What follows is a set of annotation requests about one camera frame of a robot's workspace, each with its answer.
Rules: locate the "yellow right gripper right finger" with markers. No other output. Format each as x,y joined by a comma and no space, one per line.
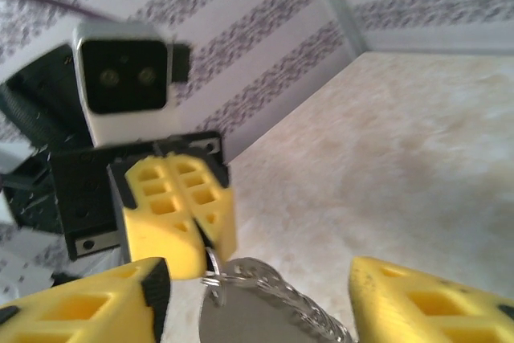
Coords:
433,311

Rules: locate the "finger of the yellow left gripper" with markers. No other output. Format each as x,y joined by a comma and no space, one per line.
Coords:
156,242
223,218

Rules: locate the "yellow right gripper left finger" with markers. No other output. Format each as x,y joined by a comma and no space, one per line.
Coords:
80,311

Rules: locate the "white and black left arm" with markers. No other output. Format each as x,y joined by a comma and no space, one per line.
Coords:
12,158

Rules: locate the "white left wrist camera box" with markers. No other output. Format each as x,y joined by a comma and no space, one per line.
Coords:
120,74

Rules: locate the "thin aluminium wall base strip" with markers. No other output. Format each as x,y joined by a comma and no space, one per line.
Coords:
441,49

